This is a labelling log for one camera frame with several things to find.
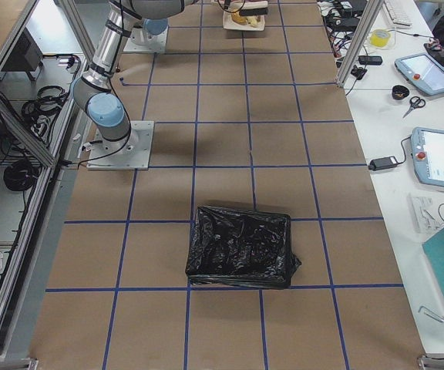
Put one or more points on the beige plastic dustpan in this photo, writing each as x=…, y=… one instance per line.
x=230, y=25

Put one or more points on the orange yellow trash piece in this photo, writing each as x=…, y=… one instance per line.
x=236, y=17

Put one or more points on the pale yellow curved trash piece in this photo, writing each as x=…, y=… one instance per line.
x=254, y=21

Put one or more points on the beige hand brush black bristles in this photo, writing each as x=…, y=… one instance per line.
x=244, y=8

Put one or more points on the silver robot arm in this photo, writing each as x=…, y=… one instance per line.
x=92, y=91

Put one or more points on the bin with black bag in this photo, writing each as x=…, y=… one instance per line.
x=242, y=248

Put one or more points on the black power brick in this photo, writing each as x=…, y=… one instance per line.
x=383, y=163

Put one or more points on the black scissors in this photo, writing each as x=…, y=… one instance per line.
x=415, y=102

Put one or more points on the yellow tape roll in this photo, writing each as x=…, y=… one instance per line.
x=379, y=38

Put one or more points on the near blue teach pendant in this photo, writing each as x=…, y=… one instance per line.
x=428, y=155

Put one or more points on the blue teach pendant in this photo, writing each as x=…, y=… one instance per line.
x=428, y=155
x=423, y=72

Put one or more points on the far blue teach pendant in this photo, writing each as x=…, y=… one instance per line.
x=423, y=72

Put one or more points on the metal hex key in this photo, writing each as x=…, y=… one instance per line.
x=431, y=314

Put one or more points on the white keyboard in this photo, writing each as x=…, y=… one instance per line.
x=396, y=15

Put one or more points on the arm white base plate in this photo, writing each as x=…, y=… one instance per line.
x=129, y=154
x=142, y=42

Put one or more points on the aluminium frame post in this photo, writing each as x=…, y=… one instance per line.
x=370, y=14

